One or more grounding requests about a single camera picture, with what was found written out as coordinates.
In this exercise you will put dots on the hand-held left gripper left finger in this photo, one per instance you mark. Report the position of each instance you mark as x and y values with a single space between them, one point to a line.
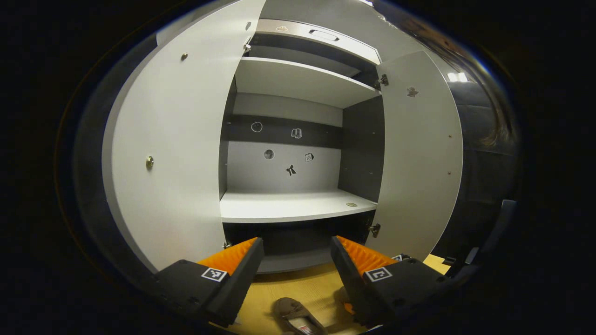
240 279

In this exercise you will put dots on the brown fuzzy shoe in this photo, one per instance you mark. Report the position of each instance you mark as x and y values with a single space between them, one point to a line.
291 311
341 295

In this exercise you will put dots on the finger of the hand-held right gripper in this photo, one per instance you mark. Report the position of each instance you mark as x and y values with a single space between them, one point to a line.
406 257

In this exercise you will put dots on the small ceiling light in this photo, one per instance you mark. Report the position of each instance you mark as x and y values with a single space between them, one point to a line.
457 77

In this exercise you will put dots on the grey white shoe cabinet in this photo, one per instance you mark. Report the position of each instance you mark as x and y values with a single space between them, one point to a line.
363 149

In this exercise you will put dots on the white cabinet shelf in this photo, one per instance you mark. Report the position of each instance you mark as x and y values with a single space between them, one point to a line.
298 81
288 204

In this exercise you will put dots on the white cabinet drawer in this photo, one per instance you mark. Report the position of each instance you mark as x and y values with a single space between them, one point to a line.
288 33

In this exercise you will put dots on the white cabinet door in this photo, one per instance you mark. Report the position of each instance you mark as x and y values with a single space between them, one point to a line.
177 139
419 163

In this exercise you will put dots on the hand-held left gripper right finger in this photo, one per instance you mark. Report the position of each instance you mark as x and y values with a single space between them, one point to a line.
351 284

